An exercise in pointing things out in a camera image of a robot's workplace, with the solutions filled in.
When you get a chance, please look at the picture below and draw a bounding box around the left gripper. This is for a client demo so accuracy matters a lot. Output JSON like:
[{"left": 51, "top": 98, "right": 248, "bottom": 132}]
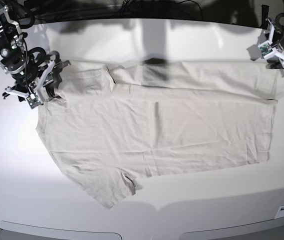
[{"left": 265, "top": 49, "right": 284, "bottom": 78}]

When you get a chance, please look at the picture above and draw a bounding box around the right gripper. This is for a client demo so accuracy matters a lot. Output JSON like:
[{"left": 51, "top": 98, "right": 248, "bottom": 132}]
[{"left": 2, "top": 58, "right": 71, "bottom": 104}]

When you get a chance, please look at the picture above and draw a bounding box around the light grey T-shirt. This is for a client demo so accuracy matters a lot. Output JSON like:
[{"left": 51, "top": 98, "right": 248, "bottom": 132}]
[{"left": 36, "top": 61, "right": 280, "bottom": 209}]

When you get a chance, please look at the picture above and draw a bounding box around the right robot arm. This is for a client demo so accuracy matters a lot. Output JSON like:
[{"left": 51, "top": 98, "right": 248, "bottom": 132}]
[{"left": 0, "top": 0, "right": 70, "bottom": 109}]

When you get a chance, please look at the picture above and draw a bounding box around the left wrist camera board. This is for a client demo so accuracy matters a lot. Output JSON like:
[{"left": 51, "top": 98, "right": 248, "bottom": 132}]
[{"left": 258, "top": 41, "right": 273, "bottom": 58}]

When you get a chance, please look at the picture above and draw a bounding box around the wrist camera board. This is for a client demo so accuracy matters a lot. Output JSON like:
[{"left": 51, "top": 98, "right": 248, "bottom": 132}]
[
  {"left": 258, "top": 41, "right": 273, "bottom": 58},
  {"left": 26, "top": 93, "right": 43, "bottom": 109}
]

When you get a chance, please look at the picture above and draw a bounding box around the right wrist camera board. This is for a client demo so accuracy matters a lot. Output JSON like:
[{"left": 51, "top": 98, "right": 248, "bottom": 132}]
[{"left": 26, "top": 93, "right": 43, "bottom": 109}]

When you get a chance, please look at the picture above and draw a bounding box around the black strap on floor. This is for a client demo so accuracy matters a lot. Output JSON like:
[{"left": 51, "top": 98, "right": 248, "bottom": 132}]
[{"left": 258, "top": 4, "right": 269, "bottom": 29}]

